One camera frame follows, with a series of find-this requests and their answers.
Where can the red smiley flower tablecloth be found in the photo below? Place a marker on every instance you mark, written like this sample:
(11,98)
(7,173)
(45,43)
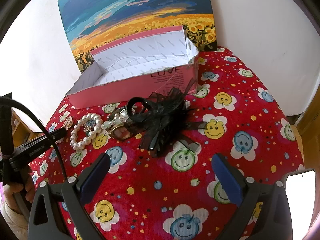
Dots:
(177,195)

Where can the wooden shelf furniture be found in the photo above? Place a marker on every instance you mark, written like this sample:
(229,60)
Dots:
(21,133)

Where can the pink gold hair clip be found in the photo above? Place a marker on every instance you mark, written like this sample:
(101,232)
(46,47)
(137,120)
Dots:
(67,125)

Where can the wooden door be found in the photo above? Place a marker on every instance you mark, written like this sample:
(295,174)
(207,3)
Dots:
(309,129)

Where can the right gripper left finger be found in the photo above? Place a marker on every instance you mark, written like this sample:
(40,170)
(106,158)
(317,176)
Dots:
(46,221)

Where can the left hand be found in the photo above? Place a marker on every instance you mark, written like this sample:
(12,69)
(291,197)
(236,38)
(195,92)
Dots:
(15,193)

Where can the pink cardboard box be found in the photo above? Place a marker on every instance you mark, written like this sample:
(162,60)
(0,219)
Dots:
(137,65)

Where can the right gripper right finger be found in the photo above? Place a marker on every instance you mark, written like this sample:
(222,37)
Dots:
(274,220)

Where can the sunflower field painting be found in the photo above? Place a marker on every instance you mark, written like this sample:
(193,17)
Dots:
(89,24)

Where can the black ribbon hair clip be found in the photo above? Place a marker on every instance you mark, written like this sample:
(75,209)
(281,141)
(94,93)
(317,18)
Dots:
(161,119)

